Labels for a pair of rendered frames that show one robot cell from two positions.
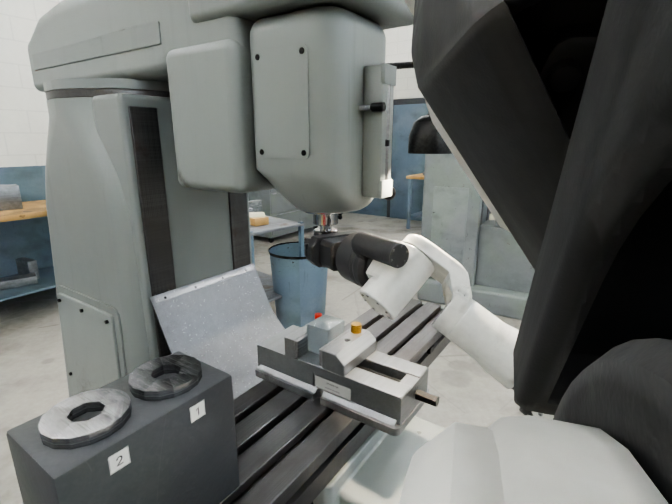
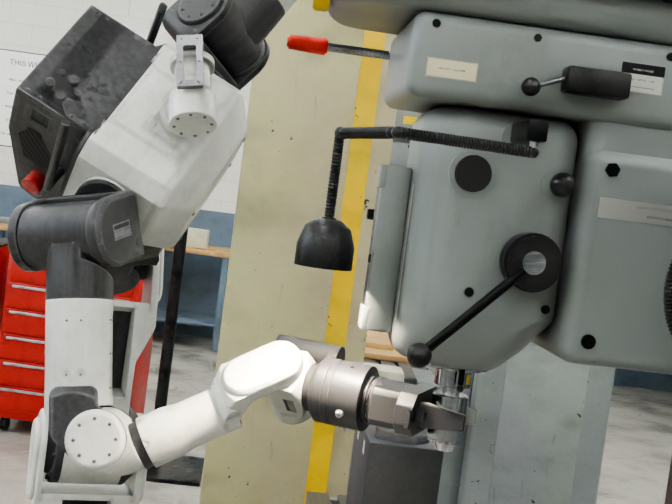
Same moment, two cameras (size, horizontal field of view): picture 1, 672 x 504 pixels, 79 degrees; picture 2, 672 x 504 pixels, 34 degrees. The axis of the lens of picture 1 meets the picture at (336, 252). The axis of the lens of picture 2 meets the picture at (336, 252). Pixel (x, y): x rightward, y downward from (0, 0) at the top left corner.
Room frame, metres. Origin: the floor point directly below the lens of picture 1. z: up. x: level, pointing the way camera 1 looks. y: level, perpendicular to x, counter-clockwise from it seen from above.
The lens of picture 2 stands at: (1.76, -0.98, 1.50)
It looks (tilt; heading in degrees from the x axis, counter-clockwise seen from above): 3 degrees down; 141
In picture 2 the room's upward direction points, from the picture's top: 7 degrees clockwise
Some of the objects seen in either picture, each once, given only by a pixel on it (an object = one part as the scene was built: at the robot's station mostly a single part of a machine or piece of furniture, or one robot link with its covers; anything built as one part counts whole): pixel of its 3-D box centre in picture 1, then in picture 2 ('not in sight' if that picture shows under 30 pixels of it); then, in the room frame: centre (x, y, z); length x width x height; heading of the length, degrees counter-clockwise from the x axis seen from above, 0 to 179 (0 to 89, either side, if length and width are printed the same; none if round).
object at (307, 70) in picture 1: (323, 120); (475, 239); (0.78, 0.02, 1.47); 0.21 x 0.19 x 0.32; 146
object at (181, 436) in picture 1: (139, 458); (391, 481); (0.44, 0.25, 1.04); 0.22 x 0.12 x 0.20; 145
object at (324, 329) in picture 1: (326, 335); not in sight; (0.78, 0.02, 1.05); 0.06 x 0.05 x 0.06; 145
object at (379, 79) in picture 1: (378, 133); (384, 248); (0.72, -0.07, 1.45); 0.04 x 0.04 x 0.21; 56
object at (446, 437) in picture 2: not in sight; (447, 420); (0.78, 0.02, 1.23); 0.05 x 0.05 x 0.05
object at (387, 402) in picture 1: (338, 361); not in sight; (0.76, 0.00, 0.99); 0.35 x 0.15 x 0.11; 55
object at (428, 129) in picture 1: (431, 133); (326, 242); (0.70, -0.16, 1.44); 0.07 x 0.07 x 0.06
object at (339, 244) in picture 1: (351, 255); (381, 403); (0.70, -0.03, 1.24); 0.13 x 0.12 x 0.10; 121
